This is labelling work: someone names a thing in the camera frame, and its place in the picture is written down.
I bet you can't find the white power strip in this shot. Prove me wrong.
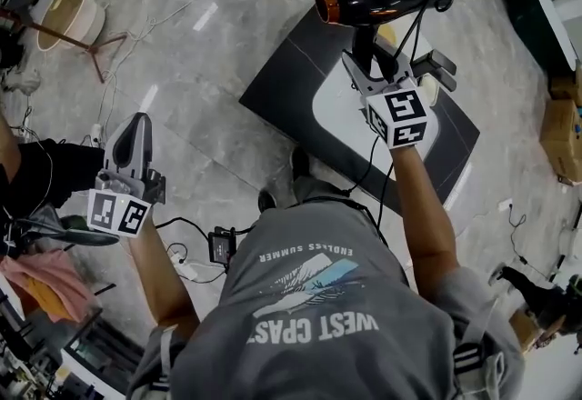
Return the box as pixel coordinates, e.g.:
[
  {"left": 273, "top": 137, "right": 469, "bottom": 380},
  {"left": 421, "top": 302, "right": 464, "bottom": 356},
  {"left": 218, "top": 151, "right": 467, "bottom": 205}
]
[{"left": 169, "top": 252, "right": 199, "bottom": 282}]

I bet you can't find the large cardboard box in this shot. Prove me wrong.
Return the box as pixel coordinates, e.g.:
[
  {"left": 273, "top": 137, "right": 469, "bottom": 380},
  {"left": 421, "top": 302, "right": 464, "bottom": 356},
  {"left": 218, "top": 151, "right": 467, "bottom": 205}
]
[{"left": 539, "top": 96, "right": 582, "bottom": 185}]

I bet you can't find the person's grey printed shirt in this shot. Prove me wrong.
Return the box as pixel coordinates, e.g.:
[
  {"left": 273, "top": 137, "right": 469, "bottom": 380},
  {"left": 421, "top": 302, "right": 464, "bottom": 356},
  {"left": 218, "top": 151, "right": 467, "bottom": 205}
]
[{"left": 126, "top": 175, "right": 527, "bottom": 400}]

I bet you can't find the person's black shoe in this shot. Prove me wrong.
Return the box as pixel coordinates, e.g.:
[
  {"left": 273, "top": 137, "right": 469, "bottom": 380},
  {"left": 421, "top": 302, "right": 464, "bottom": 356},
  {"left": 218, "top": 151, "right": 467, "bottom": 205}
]
[
  {"left": 257, "top": 188, "right": 278, "bottom": 211},
  {"left": 290, "top": 145, "right": 313, "bottom": 184}
]

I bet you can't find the brown wooden stand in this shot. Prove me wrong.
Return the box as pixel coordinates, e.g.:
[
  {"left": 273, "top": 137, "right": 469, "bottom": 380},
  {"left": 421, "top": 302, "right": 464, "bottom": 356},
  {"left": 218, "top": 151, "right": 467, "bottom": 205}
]
[{"left": 0, "top": 2, "right": 129, "bottom": 84}]

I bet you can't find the cream soap bar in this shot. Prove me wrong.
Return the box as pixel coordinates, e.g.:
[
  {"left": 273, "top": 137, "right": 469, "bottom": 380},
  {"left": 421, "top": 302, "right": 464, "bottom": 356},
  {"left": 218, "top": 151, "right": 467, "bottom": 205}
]
[{"left": 418, "top": 74, "right": 440, "bottom": 106}]

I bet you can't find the black faucet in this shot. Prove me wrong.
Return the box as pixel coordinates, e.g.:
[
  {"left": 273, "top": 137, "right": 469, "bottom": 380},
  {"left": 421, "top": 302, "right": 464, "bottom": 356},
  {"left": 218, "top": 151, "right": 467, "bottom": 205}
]
[{"left": 411, "top": 48, "right": 458, "bottom": 93}]

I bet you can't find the beige drum lampshade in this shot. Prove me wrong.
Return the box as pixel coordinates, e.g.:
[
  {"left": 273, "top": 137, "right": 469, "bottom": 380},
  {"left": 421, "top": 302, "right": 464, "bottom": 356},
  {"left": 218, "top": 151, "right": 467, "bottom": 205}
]
[{"left": 36, "top": 0, "right": 108, "bottom": 52}]

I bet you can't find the yellow cloth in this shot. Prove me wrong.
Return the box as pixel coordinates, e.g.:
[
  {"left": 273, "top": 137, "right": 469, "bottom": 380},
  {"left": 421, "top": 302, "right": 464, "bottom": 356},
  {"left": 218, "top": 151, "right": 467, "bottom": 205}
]
[{"left": 24, "top": 283, "right": 70, "bottom": 318}]

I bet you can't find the person's black left shoe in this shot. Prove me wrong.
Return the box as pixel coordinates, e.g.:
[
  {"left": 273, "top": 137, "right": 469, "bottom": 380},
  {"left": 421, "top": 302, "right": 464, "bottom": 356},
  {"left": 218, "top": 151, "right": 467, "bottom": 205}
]
[{"left": 257, "top": 188, "right": 278, "bottom": 211}]

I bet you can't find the small cardboard box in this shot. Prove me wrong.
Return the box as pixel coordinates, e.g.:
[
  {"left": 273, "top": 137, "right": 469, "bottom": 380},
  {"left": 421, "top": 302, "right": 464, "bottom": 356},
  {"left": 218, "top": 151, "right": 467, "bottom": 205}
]
[{"left": 507, "top": 308, "right": 547, "bottom": 352}]

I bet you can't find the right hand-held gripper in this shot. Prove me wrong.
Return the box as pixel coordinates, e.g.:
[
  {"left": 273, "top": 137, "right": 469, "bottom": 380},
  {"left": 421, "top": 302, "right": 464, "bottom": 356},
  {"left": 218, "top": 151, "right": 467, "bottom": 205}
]
[{"left": 341, "top": 47, "right": 431, "bottom": 150}]

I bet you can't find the person's right forearm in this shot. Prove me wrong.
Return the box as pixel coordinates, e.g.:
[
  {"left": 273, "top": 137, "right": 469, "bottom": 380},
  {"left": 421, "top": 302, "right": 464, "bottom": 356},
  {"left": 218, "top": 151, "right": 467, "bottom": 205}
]
[{"left": 390, "top": 141, "right": 461, "bottom": 295}]

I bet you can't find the person's black right shoe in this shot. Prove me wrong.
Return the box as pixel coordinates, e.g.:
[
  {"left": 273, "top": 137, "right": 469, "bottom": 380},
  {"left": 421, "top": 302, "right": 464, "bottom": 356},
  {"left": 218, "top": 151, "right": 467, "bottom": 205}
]
[{"left": 290, "top": 145, "right": 313, "bottom": 184}]

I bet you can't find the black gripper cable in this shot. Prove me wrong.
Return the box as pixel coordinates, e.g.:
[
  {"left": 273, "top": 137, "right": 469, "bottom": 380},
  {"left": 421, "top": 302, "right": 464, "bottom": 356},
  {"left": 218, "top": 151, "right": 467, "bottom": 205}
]
[
  {"left": 152, "top": 215, "right": 215, "bottom": 237},
  {"left": 347, "top": 134, "right": 397, "bottom": 231}
]

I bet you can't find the person's left forearm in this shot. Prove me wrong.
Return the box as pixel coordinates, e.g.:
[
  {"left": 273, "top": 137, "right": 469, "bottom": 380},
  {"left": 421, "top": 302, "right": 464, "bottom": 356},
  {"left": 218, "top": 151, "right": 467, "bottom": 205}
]
[{"left": 126, "top": 220, "right": 202, "bottom": 327}]

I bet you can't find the pink cloth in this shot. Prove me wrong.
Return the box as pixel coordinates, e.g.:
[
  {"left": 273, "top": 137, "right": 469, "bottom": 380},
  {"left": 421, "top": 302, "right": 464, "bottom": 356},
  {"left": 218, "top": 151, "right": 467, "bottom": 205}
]
[{"left": 0, "top": 247, "right": 99, "bottom": 323}]

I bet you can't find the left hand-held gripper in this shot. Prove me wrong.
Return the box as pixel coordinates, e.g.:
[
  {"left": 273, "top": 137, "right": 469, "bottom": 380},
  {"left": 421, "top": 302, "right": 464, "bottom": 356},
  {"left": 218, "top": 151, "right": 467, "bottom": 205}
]
[{"left": 85, "top": 112, "right": 167, "bottom": 239}]

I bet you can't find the dark vanity cabinet with sink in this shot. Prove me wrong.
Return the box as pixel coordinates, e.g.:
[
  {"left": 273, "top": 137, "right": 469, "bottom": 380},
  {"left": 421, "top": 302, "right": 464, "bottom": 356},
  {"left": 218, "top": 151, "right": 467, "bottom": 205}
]
[{"left": 238, "top": 9, "right": 482, "bottom": 214}]

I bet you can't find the dark green curved cabinet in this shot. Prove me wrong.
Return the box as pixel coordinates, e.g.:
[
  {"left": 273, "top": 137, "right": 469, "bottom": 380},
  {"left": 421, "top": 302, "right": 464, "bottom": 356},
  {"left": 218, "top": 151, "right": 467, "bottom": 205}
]
[{"left": 502, "top": 0, "right": 577, "bottom": 71}]

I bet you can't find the black power adapter on floor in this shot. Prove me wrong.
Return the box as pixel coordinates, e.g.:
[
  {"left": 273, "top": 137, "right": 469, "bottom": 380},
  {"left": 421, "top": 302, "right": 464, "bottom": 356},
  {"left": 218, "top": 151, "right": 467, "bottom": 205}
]
[{"left": 207, "top": 228, "right": 238, "bottom": 265}]

